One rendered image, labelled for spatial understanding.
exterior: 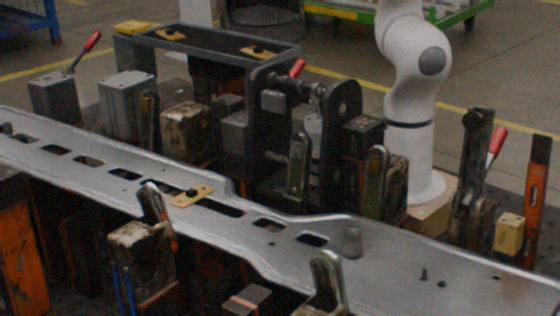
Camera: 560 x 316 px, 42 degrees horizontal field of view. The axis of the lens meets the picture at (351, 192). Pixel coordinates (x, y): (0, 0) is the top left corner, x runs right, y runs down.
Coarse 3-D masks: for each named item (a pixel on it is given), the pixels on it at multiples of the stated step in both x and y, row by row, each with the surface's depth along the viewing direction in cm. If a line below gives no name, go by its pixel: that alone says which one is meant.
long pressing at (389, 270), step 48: (0, 144) 150; (48, 144) 151; (96, 144) 150; (96, 192) 132; (240, 240) 117; (288, 240) 117; (336, 240) 117; (384, 240) 117; (432, 240) 117; (288, 288) 107; (384, 288) 106; (432, 288) 106; (480, 288) 106; (528, 288) 106
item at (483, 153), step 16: (480, 112) 110; (480, 128) 111; (464, 144) 112; (480, 144) 111; (464, 160) 113; (480, 160) 111; (464, 176) 114; (480, 176) 112; (464, 192) 116; (480, 192) 114
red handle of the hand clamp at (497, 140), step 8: (496, 128) 120; (504, 128) 120; (496, 136) 119; (504, 136) 120; (496, 144) 119; (488, 152) 119; (496, 152) 118; (488, 160) 118; (488, 168) 117; (472, 192) 116; (464, 200) 115
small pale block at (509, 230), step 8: (504, 216) 111; (512, 216) 111; (520, 216) 111; (496, 224) 110; (504, 224) 110; (512, 224) 109; (520, 224) 110; (496, 232) 111; (504, 232) 110; (512, 232) 109; (520, 232) 111; (496, 240) 112; (504, 240) 111; (512, 240) 110; (520, 240) 112; (496, 248) 112; (504, 248) 111; (512, 248) 111; (520, 248) 113; (496, 256) 113; (504, 256) 112; (512, 256) 111; (512, 264) 113
